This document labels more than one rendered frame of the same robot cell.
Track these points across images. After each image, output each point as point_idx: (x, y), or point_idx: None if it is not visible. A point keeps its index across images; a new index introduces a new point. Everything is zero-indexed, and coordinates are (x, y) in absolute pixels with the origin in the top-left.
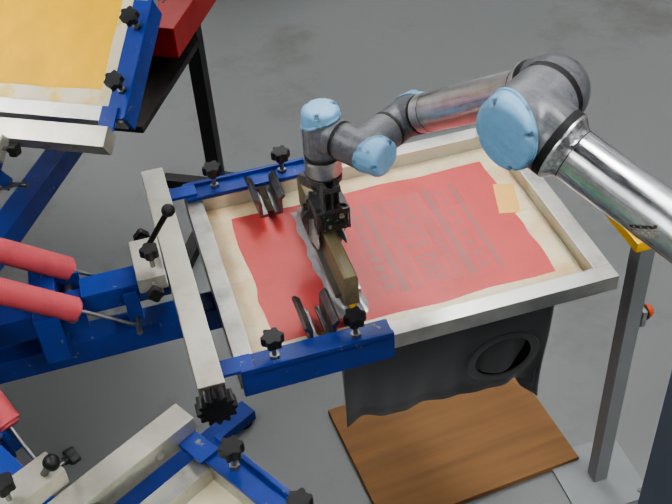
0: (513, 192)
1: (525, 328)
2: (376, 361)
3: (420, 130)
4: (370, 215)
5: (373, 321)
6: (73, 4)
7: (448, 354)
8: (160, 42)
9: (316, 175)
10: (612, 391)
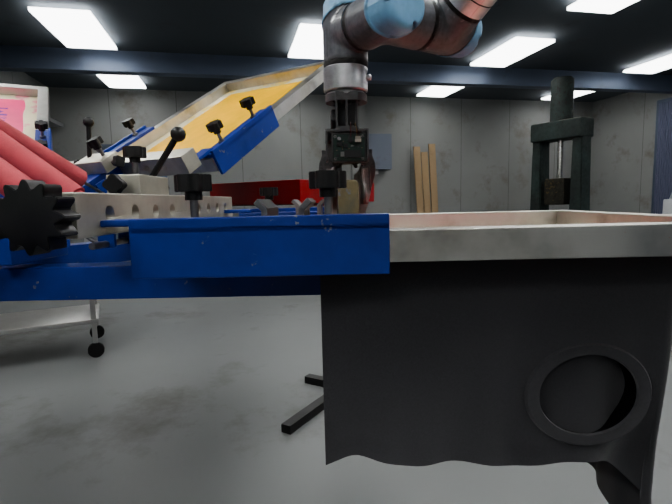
0: None
1: (625, 344)
2: (356, 273)
3: (459, 2)
4: None
5: None
6: (225, 128)
7: (493, 359)
8: (290, 191)
9: (331, 79)
10: None
